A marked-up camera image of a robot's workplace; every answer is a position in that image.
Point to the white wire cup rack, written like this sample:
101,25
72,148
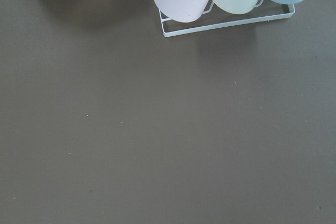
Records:
229,21

